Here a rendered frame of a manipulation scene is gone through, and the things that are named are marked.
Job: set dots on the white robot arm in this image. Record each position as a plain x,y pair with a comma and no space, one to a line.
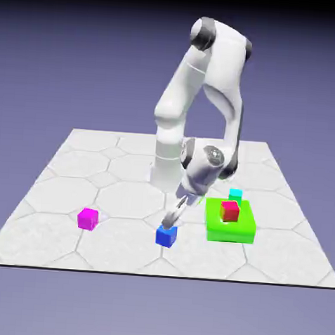
219,75

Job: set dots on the small blue cube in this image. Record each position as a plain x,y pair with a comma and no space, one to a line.
166,236

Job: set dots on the small cyan cube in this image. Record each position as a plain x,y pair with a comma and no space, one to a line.
235,193

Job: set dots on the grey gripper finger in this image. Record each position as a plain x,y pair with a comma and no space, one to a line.
169,221

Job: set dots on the small red cube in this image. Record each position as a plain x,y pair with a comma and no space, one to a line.
229,211

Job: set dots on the large green box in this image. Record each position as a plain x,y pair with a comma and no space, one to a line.
230,228

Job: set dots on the small magenta cube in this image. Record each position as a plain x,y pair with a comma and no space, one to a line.
87,219

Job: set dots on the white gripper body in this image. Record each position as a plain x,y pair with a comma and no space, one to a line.
185,204

